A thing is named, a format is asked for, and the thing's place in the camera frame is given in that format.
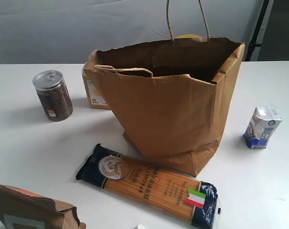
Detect spaghetti pasta package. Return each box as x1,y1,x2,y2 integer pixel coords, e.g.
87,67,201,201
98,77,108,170
76,144,218,229

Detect brown paper shopping bag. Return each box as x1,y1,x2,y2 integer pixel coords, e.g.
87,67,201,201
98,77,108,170
84,0,246,177

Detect yellow cardboard box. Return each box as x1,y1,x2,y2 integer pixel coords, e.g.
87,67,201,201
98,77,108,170
82,68,110,110

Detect clear jar of brown grains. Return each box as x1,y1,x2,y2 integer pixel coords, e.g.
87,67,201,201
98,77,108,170
32,70,73,122

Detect blue white milk carton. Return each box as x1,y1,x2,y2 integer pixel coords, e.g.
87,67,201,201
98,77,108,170
243,106,282,149

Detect black stand pole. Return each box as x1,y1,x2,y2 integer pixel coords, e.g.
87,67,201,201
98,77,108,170
245,0,269,62

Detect brown paper pouch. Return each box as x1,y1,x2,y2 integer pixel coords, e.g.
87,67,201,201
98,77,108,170
0,184,86,229

